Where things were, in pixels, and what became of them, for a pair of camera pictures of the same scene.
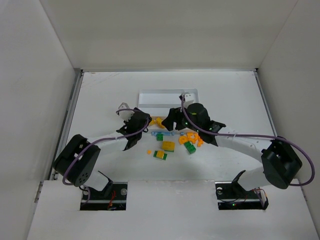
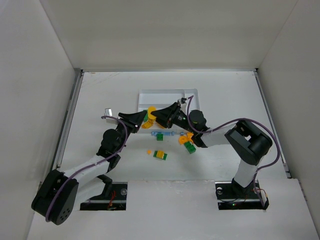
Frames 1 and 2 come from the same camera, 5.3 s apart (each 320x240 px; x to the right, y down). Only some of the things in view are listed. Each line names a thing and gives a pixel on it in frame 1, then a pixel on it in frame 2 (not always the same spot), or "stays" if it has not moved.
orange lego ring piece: (182, 139) stays
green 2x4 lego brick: (190, 148) stays
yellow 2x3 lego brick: (168, 145) to (150, 109)
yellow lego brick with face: (160, 154) stays
